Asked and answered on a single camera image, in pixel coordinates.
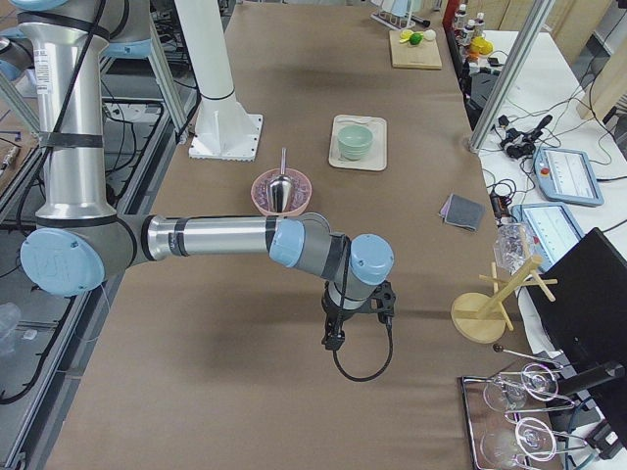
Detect green bowl on tray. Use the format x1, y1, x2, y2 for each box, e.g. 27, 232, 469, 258
340, 152, 369, 162

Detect metal scoop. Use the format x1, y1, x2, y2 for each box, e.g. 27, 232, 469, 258
266, 147, 294, 212

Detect metal wine glass rack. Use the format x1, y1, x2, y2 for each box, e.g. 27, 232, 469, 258
459, 362, 589, 469

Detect wire dish rack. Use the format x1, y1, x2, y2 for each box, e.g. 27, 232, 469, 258
370, 0, 430, 30

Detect white garlic bulb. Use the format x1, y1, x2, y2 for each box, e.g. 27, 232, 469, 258
423, 29, 436, 41

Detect beige plastic tray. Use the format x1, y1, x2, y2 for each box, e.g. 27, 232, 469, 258
328, 115, 387, 171

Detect bamboo cutting board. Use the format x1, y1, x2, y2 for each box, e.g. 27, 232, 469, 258
389, 30, 442, 70

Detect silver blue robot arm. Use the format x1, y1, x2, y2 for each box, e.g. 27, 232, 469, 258
17, 1, 395, 351

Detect black monitor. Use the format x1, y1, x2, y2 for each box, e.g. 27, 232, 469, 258
526, 227, 627, 402

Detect grey folded cloth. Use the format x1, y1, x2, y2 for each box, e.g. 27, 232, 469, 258
439, 194, 485, 231

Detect upper wine glass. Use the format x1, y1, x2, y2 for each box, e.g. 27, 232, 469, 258
483, 363, 558, 412

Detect clear glass mug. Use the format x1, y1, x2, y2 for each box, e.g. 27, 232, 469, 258
493, 223, 535, 273

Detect lower teach pendant tablet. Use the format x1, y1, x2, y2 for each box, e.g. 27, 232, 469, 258
510, 202, 584, 271

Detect wooden mug tree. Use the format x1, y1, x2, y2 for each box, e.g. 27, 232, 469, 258
451, 249, 557, 344

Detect pink bowl with ice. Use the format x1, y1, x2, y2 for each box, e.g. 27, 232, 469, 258
251, 167, 313, 216

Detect lower wine glass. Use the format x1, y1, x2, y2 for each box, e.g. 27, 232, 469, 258
480, 417, 556, 469

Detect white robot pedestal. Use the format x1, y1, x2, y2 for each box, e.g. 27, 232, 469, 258
175, 0, 264, 162

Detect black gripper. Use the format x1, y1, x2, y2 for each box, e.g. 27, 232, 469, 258
321, 293, 371, 351

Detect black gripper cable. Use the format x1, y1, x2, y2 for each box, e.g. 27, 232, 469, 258
331, 278, 397, 382

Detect teach pendant tablet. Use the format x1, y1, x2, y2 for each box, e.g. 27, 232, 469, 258
510, 202, 584, 271
534, 147, 604, 207

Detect aluminium frame post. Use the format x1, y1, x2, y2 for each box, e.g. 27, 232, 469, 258
468, 0, 555, 155

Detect green bowl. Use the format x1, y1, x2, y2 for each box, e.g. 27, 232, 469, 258
338, 142, 371, 153
337, 124, 373, 148
340, 152, 369, 162

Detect upper teach pendant tablet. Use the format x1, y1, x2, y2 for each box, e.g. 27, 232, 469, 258
534, 147, 604, 207

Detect green lime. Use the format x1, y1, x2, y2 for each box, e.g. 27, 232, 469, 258
408, 32, 423, 46

